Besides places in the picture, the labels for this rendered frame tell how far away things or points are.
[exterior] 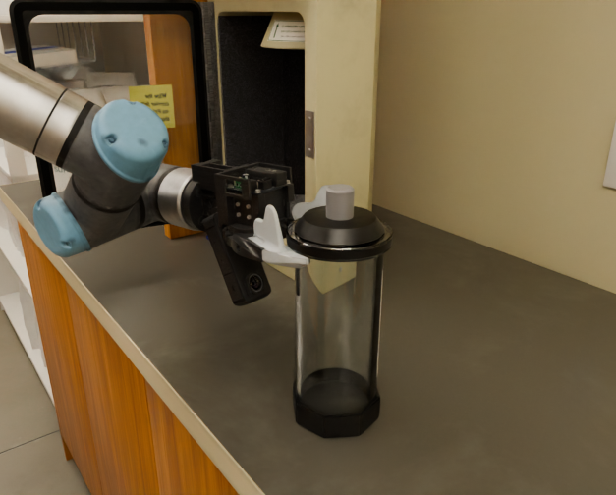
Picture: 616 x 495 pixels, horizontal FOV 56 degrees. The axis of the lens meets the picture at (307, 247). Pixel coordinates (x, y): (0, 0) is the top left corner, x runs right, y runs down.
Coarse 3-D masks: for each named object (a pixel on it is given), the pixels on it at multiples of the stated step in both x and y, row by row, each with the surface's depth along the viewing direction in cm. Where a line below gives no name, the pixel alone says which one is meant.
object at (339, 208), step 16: (336, 192) 56; (352, 192) 56; (320, 208) 60; (336, 208) 56; (352, 208) 57; (304, 224) 57; (320, 224) 56; (336, 224) 56; (352, 224) 56; (368, 224) 56; (320, 240) 55; (336, 240) 55; (352, 240) 55; (368, 240) 55
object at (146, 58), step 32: (32, 32) 91; (64, 32) 92; (96, 32) 95; (128, 32) 97; (160, 32) 99; (64, 64) 94; (96, 64) 96; (128, 64) 98; (160, 64) 101; (192, 64) 103; (96, 96) 98; (128, 96) 100; (160, 96) 102; (192, 96) 105; (192, 128) 107; (192, 160) 109
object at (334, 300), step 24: (384, 240) 56; (312, 264) 56; (336, 264) 55; (360, 264) 56; (312, 288) 57; (336, 288) 56; (360, 288) 57; (312, 312) 58; (336, 312) 57; (360, 312) 58; (312, 336) 59; (336, 336) 58; (360, 336) 59; (312, 360) 60; (336, 360) 59; (360, 360) 60; (312, 384) 61; (336, 384) 60; (360, 384) 61; (312, 408) 63; (336, 408) 62; (360, 408) 62
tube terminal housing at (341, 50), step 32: (224, 0) 97; (256, 0) 90; (288, 0) 83; (320, 0) 78; (352, 0) 82; (320, 32) 80; (352, 32) 83; (320, 64) 82; (352, 64) 85; (320, 96) 83; (352, 96) 87; (320, 128) 85; (352, 128) 89; (224, 160) 110; (320, 160) 87; (352, 160) 91
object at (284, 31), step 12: (276, 12) 92; (288, 12) 90; (276, 24) 91; (288, 24) 90; (300, 24) 89; (264, 36) 95; (276, 36) 91; (288, 36) 89; (300, 36) 89; (276, 48) 91; (288, 48) 89; (300, 48) 89
